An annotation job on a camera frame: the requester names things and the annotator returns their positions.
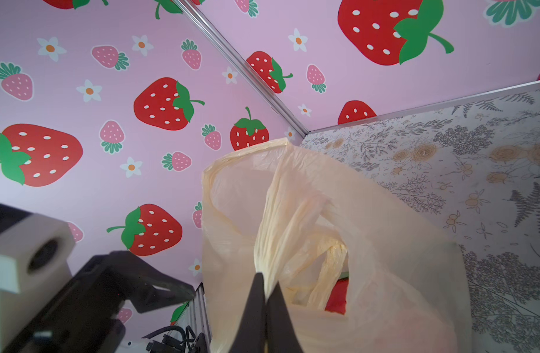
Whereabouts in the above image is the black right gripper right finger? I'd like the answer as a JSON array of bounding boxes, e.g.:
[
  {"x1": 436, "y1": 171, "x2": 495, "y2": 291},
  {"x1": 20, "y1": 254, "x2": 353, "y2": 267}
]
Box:
[{"x1": 266, "y1": 283, "x2": 303, "y2": 353}]

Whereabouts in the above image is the translucent orange plastic bag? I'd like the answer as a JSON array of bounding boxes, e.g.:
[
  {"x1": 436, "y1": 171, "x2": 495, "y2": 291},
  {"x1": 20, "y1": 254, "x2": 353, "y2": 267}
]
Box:
[{"x1": 202, "y1": 139, "x2": 472, "y2": 352}]

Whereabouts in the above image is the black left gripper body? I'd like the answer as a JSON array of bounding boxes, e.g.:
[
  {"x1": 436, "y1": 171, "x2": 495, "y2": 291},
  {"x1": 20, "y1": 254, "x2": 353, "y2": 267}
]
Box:
[{"x1": 2, "y1": 251, "x2": 195, "y2": 352}]

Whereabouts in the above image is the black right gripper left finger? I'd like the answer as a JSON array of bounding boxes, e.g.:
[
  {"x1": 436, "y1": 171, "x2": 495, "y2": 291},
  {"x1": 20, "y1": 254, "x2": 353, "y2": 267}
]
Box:
[{"x1": 229, "y1": 273, "x2": 266, "y2": 353}]

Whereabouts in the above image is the aluminium frame post left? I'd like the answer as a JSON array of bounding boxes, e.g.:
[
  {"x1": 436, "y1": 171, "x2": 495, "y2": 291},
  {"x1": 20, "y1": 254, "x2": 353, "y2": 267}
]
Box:
[{"x1": 173, "y1": 0, "x2": 309, "y2": 139}]

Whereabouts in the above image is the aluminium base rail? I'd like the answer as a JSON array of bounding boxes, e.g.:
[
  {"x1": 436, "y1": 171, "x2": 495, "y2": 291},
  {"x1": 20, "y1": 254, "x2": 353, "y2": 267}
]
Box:
[{"x1": 178, "y1": 283, "x2": 212, "y2": 352}]

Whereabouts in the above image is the fake red dragon fruit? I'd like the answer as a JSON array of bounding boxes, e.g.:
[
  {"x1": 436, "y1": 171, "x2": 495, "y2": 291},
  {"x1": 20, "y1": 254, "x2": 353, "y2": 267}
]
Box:
[{"x1": 325, "y1": 278, "x2": 349, "y2": 315}]

